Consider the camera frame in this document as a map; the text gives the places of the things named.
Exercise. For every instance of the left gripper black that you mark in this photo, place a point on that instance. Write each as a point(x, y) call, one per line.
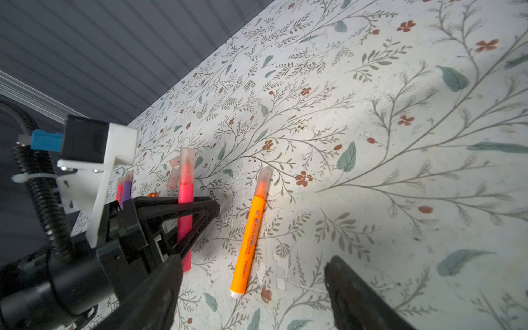
point(128, 253)

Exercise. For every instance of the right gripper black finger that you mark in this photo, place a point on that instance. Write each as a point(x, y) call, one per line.
point(354, 304)

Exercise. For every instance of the pink marker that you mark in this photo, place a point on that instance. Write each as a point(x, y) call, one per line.
point(119, 190)
point(185, 224)

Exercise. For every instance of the purple marker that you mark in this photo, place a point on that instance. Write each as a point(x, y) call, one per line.
point(127, 186)

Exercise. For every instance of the orange marker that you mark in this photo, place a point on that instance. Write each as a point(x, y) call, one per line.
point(248, 246)

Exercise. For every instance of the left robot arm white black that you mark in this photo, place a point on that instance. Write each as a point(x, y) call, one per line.
point(39, 292)

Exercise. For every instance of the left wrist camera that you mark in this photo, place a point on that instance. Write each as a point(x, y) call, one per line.
point(91, 149)

